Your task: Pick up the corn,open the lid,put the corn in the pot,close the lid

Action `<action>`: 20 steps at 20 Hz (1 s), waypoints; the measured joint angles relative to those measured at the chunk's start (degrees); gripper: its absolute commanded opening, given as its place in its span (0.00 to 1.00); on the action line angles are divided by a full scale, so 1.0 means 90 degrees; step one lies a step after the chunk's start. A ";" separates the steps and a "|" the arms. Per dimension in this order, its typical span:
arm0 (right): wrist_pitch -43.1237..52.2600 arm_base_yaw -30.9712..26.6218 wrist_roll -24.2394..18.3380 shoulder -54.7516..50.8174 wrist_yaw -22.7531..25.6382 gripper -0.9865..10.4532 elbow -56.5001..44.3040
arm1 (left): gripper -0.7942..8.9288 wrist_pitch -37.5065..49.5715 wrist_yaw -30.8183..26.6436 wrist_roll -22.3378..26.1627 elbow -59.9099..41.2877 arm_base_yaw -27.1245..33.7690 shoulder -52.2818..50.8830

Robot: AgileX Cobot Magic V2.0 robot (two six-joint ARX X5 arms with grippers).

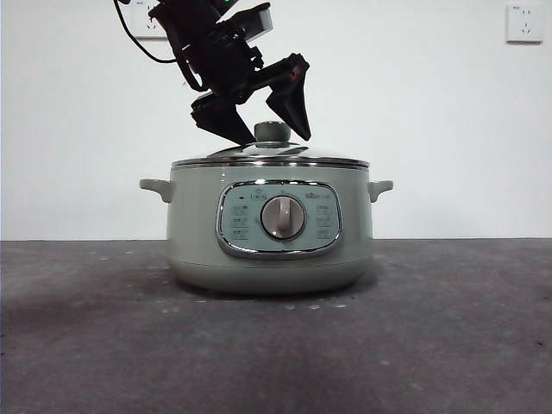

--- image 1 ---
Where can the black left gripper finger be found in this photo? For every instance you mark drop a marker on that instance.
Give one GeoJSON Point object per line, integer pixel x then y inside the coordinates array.
{"type": "Point", "coordinates": [220, 116]}
{"type": "Point", "coordinates": [293, 108]}

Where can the glass lid with green knob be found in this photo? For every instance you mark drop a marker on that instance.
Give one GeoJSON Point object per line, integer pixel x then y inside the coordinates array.
{"type": "Point", "coordinates": [310, 158]}

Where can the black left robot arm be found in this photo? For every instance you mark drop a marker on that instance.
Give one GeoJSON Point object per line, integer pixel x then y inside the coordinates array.
{"type": "Point", "coordinates": [181, 17]}

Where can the sage green electric pot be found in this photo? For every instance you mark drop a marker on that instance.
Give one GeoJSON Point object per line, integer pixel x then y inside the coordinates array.
{"type": "Point", "coordinates": [194, 259]}

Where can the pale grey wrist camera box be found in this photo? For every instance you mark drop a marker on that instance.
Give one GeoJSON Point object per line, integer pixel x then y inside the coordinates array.
{"type": "Point", "coordinates": [258, 21]}

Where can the white wall socket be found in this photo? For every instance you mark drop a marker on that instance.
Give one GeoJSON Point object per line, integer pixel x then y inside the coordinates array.
{"type": "Point", "coordinates": [524, 23]}
{"type": "Point", "coordinates": [148, 31]}

